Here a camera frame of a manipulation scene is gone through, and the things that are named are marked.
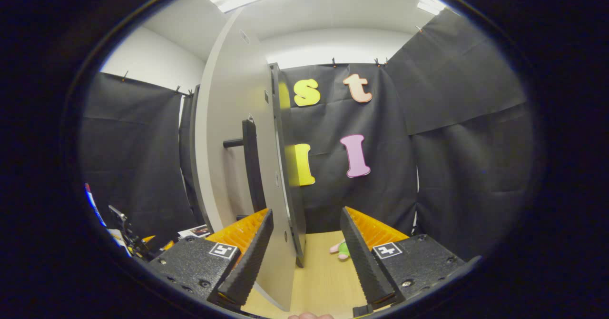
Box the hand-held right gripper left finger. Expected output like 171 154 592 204
151 208 275 309

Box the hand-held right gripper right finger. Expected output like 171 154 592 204
340 207 469 310

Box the black cabinet door handle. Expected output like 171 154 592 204
223 117 267 219

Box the grey cabinet door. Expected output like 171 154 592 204
190 7 298 311

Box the pink and green plush toy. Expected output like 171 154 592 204
330 239 353 261

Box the black backdrop cloth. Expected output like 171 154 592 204
79 9 536 262

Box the small ceiling light panel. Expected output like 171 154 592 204
417 0 448 16

